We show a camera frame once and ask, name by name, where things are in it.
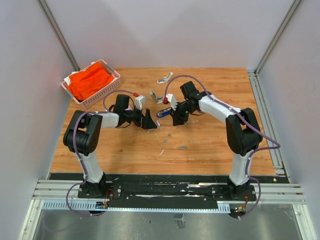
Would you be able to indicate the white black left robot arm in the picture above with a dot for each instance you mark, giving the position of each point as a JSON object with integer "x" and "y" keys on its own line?
{"x": 83, "y": 132}

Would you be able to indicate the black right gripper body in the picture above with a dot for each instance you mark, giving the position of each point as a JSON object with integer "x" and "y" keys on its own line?
{"x": 182, "y": 112}

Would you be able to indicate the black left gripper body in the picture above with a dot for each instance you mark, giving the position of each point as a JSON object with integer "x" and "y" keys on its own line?
{"x": 135, "y": 116}

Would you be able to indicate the aluminium frame post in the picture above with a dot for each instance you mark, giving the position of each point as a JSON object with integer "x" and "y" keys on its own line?
{"x": 293, "y": 9}
{"x": 44, "y": 6}

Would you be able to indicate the orange cloth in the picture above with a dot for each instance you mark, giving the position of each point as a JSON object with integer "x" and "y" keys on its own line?
{"x": 84, "y": 84}

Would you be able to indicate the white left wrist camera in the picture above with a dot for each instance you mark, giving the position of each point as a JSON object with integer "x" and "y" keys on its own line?
{"x": 139, "y": 100}

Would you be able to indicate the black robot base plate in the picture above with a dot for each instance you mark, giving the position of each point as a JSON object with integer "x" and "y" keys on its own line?
{"x": 65, "y": 186}

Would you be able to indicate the grey white stapler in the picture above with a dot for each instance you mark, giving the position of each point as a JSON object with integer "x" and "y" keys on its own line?
{"x": 157, "y": 99}

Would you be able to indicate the grey slotted cable duct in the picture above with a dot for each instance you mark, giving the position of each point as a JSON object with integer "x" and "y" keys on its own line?
{"x": 136, "y": 204}

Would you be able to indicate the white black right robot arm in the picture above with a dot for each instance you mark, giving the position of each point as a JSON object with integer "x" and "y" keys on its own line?
{"x": 242, "y": 130}

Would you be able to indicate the left aluminium frame post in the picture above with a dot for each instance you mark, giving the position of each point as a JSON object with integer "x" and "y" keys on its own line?
{"x": 44, "y": 6}

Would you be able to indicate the right aluminium frame post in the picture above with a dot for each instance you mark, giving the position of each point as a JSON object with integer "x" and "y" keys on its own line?
{"x": 293, "y": 9}

